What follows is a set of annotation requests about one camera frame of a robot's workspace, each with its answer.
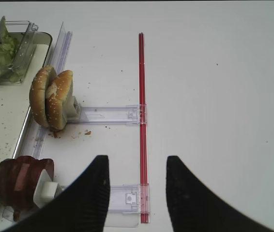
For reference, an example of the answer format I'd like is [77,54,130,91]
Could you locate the clear pusher track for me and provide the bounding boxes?
[2,185,149,228]
[67,105,147,125]

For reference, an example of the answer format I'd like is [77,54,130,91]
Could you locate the clear pusher track right front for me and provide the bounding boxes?
[2,185,149,228]

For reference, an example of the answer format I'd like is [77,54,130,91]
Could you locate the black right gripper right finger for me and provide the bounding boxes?
[166,156,270,232]

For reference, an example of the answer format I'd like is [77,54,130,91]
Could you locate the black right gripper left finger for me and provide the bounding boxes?
[6,155,110,232]

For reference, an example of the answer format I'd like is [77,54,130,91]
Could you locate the metal serving tray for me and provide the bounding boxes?
[0,32,52,162]

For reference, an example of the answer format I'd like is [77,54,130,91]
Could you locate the clear pusher track right rear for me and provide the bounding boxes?
[67,105,147,125]

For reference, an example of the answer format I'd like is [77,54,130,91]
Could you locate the white pusher block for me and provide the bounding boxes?
[63,95,80,119]
[33,169,63,208]

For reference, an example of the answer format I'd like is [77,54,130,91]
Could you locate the sesame bun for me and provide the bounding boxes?
[29,66,56,128]
[46,70,73,131]

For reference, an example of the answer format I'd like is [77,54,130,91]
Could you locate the white pusher block right rear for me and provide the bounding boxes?
[63,95,80,119]

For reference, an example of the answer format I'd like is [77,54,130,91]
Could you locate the green lettuce leaves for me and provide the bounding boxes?
[0,16,20,83]

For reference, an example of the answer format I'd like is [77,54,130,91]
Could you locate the rear sesame bun top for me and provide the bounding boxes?
[46,70,73,131]

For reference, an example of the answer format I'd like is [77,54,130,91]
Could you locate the red strip right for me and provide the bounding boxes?
[138,32,149,224]

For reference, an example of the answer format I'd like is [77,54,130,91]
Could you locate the clear plastic container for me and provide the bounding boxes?
[0,20,38,85]

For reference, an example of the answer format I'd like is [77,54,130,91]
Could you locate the brown meat patties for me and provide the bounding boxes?
[0,156,55,211]

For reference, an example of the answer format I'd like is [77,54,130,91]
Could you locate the clear divider rail right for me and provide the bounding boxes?
[28,24,79,159]

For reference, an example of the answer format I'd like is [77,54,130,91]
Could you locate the front sesame bun top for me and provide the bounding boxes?
[29,66,56,128]

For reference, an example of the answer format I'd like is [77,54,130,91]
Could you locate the white pusher block right front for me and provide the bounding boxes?
[33,169,63,208]

